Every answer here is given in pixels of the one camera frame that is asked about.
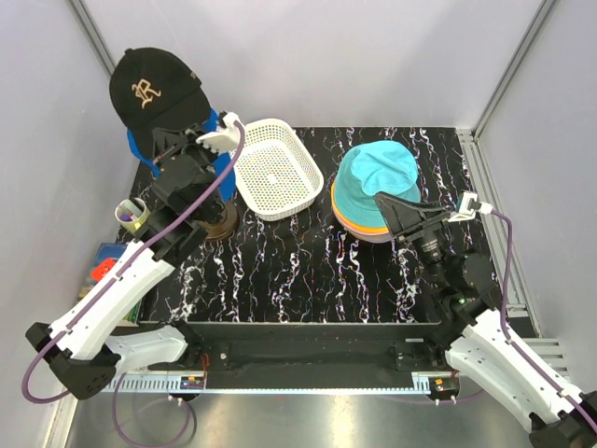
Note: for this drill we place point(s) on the red cube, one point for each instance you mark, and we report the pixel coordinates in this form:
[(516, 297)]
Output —
[(103, 268)]

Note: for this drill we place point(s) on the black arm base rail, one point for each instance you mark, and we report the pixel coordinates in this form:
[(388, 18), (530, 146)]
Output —
[(317, 356)]

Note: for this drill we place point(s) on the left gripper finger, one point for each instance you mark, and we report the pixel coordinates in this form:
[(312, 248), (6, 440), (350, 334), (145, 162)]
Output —
[(190, 132), (163, 152)]

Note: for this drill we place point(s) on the white plastic basket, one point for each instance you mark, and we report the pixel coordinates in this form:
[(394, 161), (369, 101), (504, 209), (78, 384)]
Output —
[(276, 174)]

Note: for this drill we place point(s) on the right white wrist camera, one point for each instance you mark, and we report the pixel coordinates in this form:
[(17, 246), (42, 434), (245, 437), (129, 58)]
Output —
[(468, 207)]

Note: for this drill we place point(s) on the yellow tape cup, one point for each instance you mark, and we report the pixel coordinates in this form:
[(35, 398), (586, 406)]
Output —
[(131, 214)]

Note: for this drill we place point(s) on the left aluminium frame post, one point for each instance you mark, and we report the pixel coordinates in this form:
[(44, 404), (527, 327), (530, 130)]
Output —
[(94, 37)]

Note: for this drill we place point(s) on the cream mannequin head stand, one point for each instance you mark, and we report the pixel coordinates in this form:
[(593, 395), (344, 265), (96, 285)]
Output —
[(225, 226)]

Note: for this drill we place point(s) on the orange bucket hat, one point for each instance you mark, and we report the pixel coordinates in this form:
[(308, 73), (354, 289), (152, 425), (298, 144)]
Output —
[(343, 220)]

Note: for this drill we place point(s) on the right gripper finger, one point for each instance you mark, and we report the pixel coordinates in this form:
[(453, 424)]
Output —
[(400, 216), (391, 204)]

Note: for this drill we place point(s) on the black embroidered baseball cap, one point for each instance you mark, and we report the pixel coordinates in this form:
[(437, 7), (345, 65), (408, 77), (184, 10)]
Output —
[(152, 88)]

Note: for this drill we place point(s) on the right aluminium frame post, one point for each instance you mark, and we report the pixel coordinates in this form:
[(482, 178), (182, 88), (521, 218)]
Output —
[(537, 24)]

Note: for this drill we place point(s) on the black marble table mat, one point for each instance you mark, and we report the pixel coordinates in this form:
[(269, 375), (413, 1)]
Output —
[(308, 268)]

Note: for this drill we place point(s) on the landscape cover book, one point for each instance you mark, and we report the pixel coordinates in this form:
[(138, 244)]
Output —
[(115, 251)]

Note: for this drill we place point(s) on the teal hat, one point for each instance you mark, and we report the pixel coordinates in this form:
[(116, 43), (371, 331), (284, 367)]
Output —
[(367, 169)]

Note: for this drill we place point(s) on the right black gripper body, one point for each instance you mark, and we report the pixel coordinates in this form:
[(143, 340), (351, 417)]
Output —
[(432, 248)]

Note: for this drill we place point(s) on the aluminium frame post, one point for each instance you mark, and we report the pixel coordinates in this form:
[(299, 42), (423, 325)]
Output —
[(537, 24), (94, 37)]

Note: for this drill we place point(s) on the pink bucket hat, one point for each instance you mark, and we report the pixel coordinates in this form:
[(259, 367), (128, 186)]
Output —
[(349, 227)]

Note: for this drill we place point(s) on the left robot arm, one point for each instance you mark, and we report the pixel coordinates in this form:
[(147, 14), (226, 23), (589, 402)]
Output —
[(80, 347)]

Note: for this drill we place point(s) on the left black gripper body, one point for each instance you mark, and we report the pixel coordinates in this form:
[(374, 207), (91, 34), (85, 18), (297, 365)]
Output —
[(204, 154)]

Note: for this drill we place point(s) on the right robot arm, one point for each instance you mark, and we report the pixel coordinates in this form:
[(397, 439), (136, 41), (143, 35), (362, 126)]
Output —
[(474, 334)]

